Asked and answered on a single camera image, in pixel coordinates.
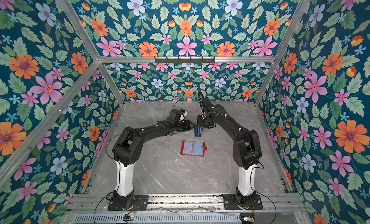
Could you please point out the red card holder wallet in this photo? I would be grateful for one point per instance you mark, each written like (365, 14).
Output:
(189, 148)

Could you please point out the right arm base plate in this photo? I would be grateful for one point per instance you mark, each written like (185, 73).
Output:
(238, 202)

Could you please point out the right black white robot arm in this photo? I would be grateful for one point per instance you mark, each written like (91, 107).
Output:
(246, 147)

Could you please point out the white perforated cable tray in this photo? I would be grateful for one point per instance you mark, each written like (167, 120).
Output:
(158, 218)

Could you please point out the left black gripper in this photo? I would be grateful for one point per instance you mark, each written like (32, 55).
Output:
(187, 125)

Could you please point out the black hook rail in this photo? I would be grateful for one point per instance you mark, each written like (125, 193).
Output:
(181, 60)

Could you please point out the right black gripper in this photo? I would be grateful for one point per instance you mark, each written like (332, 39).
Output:
(201, 121)

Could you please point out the aluminium front rail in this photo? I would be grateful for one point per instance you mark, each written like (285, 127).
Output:
(281, 202)

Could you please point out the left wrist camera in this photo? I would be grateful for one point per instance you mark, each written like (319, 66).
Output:
(180, 115)

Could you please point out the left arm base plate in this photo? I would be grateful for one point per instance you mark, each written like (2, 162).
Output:
(129, 203)

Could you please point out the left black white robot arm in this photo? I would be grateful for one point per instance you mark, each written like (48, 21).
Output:
(127, 150)

